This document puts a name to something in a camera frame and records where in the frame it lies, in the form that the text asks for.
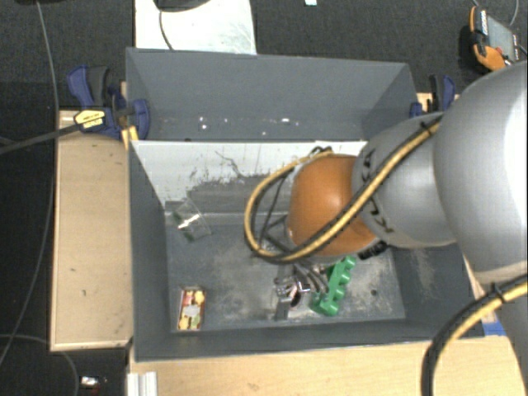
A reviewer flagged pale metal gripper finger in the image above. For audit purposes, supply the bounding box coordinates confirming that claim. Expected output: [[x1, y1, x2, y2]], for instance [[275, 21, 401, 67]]
[[274, 286, 294, 322], [290, 283, 312, 310]]

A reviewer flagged colourful candy packet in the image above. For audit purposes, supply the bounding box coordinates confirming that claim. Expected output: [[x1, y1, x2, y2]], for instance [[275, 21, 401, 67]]
[[177, 286, 207, 332]]

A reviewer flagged clear plastic packet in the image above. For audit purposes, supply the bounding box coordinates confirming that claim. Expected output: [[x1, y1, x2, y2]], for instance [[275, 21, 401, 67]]
[[170, 197, 213, 243]]

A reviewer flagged grey metal bin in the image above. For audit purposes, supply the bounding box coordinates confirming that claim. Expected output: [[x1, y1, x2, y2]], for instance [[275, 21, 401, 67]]
[[125, 46, 484, 363]]

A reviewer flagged pale wood flat board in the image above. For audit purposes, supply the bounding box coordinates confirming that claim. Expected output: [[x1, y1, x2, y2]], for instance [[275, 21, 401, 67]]
[[49, 109, 135, 352]]

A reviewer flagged black cylinder on white bracket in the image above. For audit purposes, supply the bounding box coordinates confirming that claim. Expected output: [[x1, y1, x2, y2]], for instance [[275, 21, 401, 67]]
[[356, 240, 389, 261]]

